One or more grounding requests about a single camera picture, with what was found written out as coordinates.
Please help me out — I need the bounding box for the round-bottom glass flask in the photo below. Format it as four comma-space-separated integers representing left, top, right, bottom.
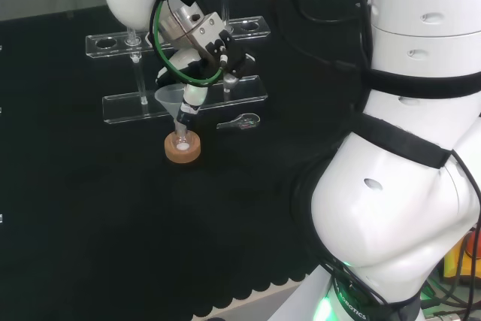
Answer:
171, 125, 193, 153

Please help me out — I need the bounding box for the small glass weighing funnel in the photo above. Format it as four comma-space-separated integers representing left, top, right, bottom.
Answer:
216, 113, 262, 131

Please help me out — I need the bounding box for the cork ring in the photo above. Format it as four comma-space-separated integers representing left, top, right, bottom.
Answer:
164, 131, 202, 166

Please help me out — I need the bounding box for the translucent plastic funnel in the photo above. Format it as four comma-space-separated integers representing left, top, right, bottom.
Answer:
154, 86, 189, 136

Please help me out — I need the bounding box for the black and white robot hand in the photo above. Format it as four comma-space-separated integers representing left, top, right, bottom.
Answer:
155, 31, 257, 127

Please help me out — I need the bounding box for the yellow stop button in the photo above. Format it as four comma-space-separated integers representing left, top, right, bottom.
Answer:
443, 230, 481, 288

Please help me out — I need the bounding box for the black bench cloth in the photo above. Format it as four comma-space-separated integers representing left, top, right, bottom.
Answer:
0, 0, 365, 321

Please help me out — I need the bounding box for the clear funnel stand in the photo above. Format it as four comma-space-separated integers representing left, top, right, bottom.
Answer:
85, 0, 270, 126

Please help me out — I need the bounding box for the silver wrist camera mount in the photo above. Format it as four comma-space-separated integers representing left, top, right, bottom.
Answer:
156, 5, 234, 59

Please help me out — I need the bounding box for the green cable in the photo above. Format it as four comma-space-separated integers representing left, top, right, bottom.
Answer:
150, 0, 227, 87

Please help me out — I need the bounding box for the black cable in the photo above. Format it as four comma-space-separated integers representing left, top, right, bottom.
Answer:
270, 0, 375, 72

